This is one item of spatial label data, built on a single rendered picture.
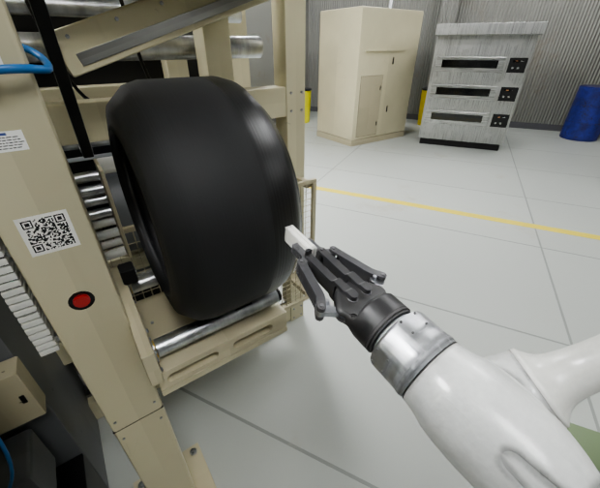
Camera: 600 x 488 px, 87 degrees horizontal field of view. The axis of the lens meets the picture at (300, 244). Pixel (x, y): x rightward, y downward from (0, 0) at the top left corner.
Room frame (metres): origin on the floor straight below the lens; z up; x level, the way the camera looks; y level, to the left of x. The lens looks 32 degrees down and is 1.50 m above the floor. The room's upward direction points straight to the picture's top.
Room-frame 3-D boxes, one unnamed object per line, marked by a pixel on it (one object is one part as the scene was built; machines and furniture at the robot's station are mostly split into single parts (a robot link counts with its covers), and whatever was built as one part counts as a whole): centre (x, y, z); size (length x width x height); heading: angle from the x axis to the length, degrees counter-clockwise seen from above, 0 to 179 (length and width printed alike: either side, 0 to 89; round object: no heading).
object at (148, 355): (0.61, 0.43, 0.90); 0.40 x 0.03 x 0.10; 36
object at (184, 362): (0.59, 0.21, 0.84); 0.36 x 0.09 x 0.06; 126
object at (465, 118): (5.93, -2.89, 0.89); 1.40 x 1.07 x 1.79; 67
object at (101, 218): (0.89, 0.69, 1.05); 0.20 x 0.15 x 0.30; 126
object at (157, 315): (0.71, 0.29, 0.80); 0.37 x 0.36 x 0.02; 36
